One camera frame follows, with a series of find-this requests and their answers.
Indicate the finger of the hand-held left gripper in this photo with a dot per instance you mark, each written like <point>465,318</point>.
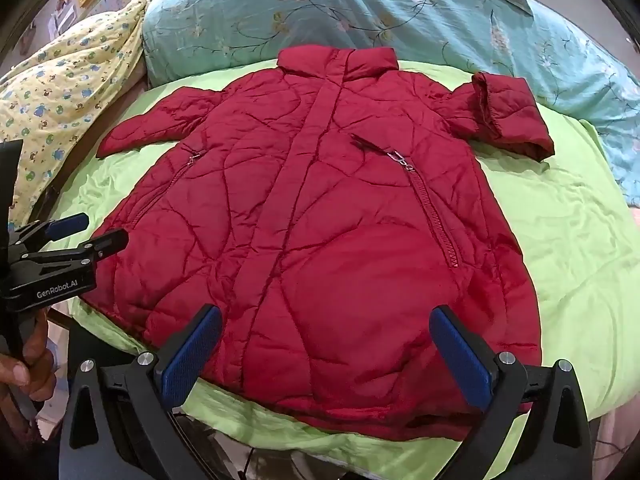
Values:
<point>67,225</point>
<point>107,242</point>

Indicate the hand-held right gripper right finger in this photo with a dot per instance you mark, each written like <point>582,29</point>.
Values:
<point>462,355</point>

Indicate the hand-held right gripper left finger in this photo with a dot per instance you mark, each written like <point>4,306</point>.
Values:
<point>192,352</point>

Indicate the red quilted jacket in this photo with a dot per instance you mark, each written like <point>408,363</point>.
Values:
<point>325,210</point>

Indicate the person's left hand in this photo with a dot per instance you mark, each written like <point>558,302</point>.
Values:
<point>37,360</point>

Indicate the light green bed sheet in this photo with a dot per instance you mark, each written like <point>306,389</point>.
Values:
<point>550,260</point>

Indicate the yellow printed blanket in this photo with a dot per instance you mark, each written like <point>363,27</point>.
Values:
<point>65,85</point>

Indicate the teal floral quilt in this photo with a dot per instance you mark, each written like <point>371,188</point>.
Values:
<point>350,5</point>

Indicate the paper wall poster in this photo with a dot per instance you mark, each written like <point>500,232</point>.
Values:
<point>62,12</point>

